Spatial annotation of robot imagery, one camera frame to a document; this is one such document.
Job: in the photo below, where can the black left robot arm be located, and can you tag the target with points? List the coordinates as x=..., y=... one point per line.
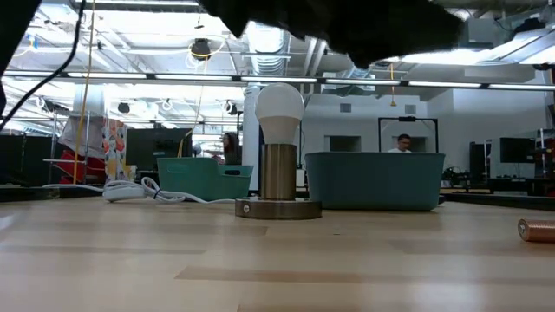
x=13, y=26

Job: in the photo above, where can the overhead LED light bar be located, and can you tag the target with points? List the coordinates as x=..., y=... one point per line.
x=277, y=79

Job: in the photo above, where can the person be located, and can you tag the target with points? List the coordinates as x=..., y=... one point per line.
x=403, y=143
x=232, y=149

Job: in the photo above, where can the dark teal plastic bin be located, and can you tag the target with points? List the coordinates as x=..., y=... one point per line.
x=373, y=182

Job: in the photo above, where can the brass lamp with white bulb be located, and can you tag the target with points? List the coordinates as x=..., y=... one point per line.
x=278, y=173

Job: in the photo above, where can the light teal plastic bin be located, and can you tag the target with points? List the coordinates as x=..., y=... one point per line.
x=199, y=180

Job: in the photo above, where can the black computer monitor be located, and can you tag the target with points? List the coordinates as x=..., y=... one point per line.
x=156, y=147

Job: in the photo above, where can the floral patterned cloth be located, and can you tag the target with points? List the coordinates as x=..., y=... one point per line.
x=115, y=147

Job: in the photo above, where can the black copper battery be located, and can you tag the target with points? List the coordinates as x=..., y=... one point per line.
x=537, y=231

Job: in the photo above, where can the red object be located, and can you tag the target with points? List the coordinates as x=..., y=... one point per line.
x=86, y=167

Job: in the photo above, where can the silver ventilation duct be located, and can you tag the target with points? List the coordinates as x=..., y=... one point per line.
x=266, y=56

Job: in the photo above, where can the black rectangular frame stand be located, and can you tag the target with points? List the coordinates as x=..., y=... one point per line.
x=407, y=118

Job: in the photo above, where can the black ceiling camera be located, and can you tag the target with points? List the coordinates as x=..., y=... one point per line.
x=200, y=48

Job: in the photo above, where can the black wall screen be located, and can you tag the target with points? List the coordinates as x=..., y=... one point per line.
x=518, y=150

